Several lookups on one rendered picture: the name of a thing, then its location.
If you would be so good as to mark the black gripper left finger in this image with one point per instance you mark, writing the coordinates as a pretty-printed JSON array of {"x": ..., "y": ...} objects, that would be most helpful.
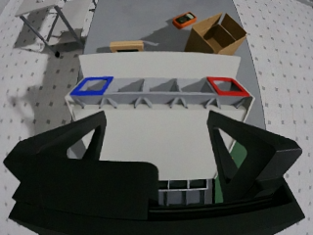
[{"x": 55, "y": 142}]

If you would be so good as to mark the brown cardboard box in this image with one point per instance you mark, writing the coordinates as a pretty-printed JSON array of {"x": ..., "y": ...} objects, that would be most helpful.
[{"x": 218, "y": 37}]

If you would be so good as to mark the orange pocket multimeter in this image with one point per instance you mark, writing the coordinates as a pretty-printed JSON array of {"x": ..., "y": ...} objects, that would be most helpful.
[{"x": 184, "y": 20}]

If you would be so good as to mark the blue square band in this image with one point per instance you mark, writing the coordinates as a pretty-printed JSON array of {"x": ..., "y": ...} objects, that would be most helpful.
[{"x": 75, "y": 92}]

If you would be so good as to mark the green tray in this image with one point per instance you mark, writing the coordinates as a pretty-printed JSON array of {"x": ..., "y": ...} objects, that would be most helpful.
[{"x": 238, "y": 153}]

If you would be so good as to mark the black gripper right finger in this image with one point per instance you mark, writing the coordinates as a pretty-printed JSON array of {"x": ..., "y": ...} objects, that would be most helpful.
[{"x": 268, "y": 154}]

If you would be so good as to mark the red square band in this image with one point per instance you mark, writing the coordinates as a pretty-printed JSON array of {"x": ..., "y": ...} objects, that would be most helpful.
[{"x": 227, "y": 93}]

